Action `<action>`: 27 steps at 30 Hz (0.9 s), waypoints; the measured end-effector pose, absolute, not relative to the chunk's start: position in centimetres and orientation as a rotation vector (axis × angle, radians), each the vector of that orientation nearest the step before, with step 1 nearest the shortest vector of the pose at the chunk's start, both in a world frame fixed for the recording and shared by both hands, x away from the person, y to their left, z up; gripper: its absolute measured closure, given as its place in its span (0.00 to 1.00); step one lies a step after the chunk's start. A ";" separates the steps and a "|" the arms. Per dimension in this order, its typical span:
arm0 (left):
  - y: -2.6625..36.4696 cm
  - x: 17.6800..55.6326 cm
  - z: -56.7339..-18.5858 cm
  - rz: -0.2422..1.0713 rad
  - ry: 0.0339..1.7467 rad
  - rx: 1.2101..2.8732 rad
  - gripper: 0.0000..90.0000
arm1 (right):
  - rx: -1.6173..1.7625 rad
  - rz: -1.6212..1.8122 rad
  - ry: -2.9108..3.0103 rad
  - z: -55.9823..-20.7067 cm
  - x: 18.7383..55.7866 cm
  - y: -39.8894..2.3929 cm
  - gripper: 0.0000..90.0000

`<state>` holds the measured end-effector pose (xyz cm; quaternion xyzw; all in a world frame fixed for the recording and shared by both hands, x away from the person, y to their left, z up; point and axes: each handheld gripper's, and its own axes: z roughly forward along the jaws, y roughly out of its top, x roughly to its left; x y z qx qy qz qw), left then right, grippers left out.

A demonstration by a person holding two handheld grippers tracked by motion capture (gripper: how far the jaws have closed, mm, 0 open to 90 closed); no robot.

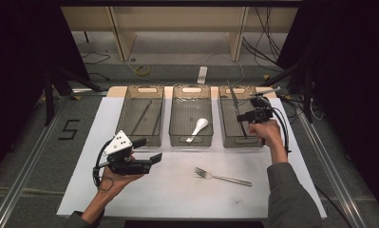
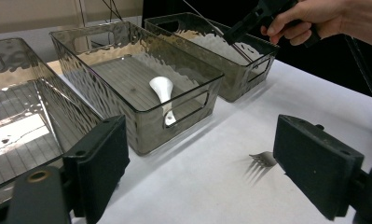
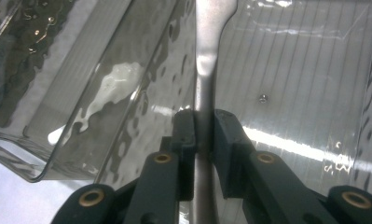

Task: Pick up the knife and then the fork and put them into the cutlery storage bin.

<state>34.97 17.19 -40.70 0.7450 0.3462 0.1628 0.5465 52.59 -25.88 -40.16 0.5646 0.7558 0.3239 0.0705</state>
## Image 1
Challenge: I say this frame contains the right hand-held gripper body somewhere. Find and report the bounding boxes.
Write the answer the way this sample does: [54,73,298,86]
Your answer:
[249,85,282,125]

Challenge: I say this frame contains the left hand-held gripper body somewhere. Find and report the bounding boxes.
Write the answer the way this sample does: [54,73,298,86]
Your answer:
[102,129,153,177]

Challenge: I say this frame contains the smoke-grey transparent plastic bin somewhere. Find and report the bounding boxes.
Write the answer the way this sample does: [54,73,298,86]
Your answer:
[115,85,165,148]
[218,85,275,149]
[168,84,215,148]

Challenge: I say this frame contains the stainless steel knife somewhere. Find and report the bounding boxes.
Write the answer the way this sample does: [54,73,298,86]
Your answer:
[226,79,249,139]

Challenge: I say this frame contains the metal chopstick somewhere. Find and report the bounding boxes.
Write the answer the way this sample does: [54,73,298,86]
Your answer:
[151,108,163,134]
[130,99,154,136]

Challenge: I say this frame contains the white ceramic spoon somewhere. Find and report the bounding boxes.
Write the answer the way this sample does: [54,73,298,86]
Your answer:
[185,118,210,143]

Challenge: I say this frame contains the stainless steel fork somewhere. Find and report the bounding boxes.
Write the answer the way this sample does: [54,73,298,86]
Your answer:
[194,166,254,188]

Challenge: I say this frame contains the person's right hand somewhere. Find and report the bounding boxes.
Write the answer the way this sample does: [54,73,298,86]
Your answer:
[247,119,290,166]

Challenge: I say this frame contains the person's left hand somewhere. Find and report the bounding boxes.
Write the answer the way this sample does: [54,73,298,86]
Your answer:
[97,153,146,200]

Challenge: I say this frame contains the white table sheet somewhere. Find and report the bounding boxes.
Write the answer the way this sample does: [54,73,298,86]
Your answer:
[56,94,328,219]

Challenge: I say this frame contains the black metal stand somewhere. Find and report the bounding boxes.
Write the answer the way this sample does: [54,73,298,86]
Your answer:
[262,56,316,125]
[42,62,104,127]

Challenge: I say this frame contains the white power strip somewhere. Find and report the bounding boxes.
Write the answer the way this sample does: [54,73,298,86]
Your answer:
[197,66,209,86]

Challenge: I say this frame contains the black curtain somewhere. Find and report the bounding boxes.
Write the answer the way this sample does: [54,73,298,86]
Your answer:
[0,0,90,180]
[275,0,379,220]

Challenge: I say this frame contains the light wooden shelf unit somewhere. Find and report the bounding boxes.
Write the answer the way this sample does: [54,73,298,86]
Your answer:
[60,6,299,63]

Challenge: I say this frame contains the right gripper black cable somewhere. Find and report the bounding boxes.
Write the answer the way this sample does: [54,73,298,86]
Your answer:
[270,100,293,157]

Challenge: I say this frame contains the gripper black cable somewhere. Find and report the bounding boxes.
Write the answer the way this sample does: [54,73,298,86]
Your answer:
[92,140,116,193]
[270,100,293,157]

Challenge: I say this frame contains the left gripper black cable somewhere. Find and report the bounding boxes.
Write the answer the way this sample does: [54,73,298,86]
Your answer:
[92,140,116,193]

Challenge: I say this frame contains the white cable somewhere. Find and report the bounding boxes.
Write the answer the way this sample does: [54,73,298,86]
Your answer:
[205,51,246,87]

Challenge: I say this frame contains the yellow cable coil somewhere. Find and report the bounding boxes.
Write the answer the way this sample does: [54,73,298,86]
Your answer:
[134,64,152,77]

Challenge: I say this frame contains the black cable bundle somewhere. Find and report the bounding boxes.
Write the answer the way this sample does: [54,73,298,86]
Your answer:
[241,6,294,68]

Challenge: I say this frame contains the aluminium floor rail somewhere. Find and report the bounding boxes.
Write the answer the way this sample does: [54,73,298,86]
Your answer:
[295,112,370,228]
[0,100,71,228]

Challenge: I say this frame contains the thin black floor cable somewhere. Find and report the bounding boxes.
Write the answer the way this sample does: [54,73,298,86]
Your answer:
[80,51,112,82]

